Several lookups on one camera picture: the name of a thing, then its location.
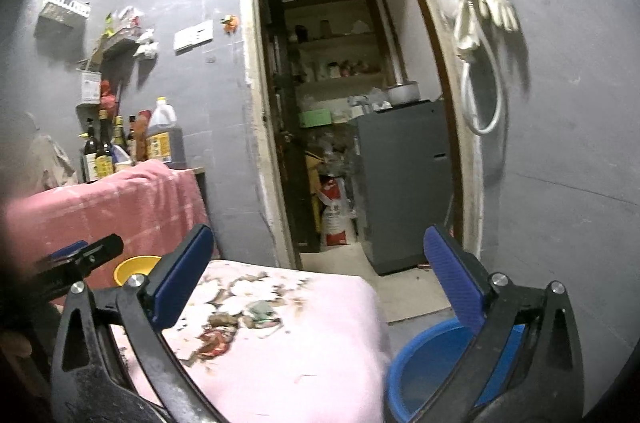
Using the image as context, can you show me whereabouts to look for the yellow bowl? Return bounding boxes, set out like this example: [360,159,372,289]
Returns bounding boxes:
[113,255,163,288]

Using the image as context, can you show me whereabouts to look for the red net bag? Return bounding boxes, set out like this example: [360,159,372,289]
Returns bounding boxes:
[99,80,117,112]

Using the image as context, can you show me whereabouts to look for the pink floral blanket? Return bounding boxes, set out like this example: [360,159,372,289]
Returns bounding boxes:
[107,259,393,423]

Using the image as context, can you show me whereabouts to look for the person's left hand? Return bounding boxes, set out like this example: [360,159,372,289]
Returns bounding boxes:
[0,330,32,360]

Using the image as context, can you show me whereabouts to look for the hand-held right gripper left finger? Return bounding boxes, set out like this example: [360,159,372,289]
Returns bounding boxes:
[50,224,236,423]

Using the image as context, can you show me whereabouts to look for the large cooking oil jug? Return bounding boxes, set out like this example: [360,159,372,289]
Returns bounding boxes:
[145,97,184,167]

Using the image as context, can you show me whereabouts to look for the white utensil holder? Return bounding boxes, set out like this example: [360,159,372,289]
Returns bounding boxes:
[80,70,102,104]

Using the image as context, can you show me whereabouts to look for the pile of wrappers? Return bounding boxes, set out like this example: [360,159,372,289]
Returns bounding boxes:
[187,298,281,361]

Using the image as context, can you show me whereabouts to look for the yellow bag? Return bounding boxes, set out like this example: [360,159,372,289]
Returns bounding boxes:
[305,153,326,234]

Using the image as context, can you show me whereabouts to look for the white wall basket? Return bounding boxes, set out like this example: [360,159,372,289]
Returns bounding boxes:
[34,0,93,37]

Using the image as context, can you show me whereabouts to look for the red and white packets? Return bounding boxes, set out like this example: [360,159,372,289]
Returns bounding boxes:
[112,6,143,32]

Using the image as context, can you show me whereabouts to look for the pink checked cloth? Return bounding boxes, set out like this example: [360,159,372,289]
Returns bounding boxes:
[2,159,208,304]

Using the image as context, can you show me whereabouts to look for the white wall switch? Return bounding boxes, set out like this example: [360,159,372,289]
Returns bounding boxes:
[173,28,196,52]

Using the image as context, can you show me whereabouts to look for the crumpled white plastic bag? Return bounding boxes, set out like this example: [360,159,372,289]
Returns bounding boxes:
[132,28,161,59]

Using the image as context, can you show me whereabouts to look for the beige rag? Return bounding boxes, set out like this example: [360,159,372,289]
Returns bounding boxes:
[27,133,78,190]

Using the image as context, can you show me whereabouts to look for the green box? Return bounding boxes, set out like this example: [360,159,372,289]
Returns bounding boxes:
[299,110,333,128]

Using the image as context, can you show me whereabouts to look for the wooden door frame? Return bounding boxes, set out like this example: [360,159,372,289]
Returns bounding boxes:
[240,0,486,272]

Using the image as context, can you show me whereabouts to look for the cream rubber gloves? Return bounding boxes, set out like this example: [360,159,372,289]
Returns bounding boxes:
[452,0,521,54]

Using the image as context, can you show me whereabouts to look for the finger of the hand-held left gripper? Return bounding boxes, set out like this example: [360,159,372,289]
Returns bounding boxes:
[37,234,124,286]
[34,240,89,265]

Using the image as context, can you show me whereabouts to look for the tall dark soy bottle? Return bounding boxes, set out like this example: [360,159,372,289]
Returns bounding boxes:
[95,109,116,180]

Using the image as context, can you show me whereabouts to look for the small steel pot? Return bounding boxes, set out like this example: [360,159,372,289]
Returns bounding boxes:
[387,80,420,104]

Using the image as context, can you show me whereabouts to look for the wooden shelf unit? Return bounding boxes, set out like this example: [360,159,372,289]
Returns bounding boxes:
[280,0,396,125]

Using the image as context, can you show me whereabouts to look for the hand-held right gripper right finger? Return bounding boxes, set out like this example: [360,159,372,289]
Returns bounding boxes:
[422,223,586,423]

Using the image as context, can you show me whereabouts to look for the wall shelf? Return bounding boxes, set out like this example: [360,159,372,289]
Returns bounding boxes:
[102,34,141,60]

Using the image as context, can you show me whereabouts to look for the white hose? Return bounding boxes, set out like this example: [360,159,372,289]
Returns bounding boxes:
[460,48,505,136]

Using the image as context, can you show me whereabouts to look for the grey washing machine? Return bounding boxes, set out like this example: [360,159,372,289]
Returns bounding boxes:
[348,99,448,276]

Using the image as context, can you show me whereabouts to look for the orange sauce bottle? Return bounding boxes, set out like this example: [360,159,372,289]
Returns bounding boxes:
[136,110,151,162]

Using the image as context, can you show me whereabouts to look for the blue plastic bucket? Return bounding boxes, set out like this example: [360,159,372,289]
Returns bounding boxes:
[387,318,526,423]

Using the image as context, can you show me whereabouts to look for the white printed sack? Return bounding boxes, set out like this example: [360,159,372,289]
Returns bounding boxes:
[315,176,359,249]

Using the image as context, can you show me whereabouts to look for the dark vinegar bottle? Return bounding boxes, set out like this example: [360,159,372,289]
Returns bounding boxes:
[82,118,99,183]

